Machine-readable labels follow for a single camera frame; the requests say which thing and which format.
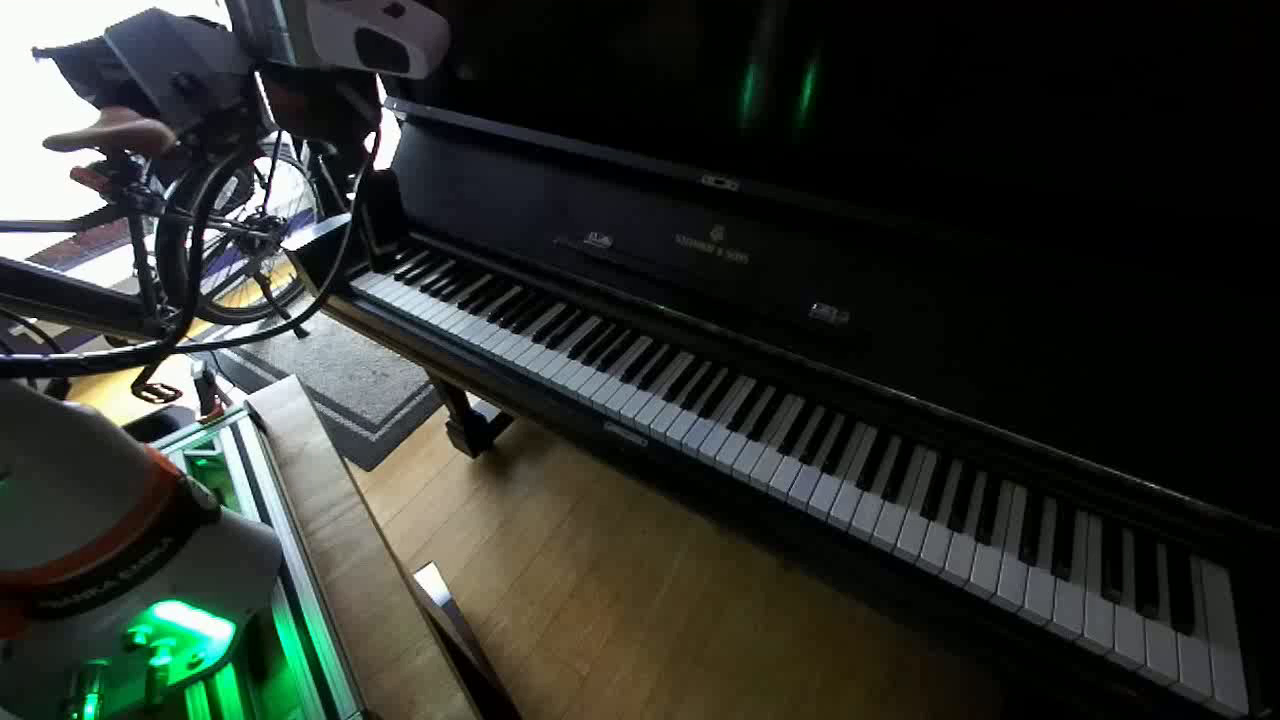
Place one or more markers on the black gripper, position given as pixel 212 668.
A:
pixel 313 107

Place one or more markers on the black piano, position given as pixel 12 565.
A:
pixel 802 265

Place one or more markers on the long wooden board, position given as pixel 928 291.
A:
pixel 353 562

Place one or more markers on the metal robot mounting frame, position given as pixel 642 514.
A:
pixel 301 626

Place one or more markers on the grey child bicycle seat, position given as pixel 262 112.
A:
pixel 166 62

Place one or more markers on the grey floor mat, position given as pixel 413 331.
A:
pixel 342 383

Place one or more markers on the bicycle with brown saddle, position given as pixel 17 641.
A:
pixel 226 227

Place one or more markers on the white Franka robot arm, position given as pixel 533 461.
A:
pixel 95 506

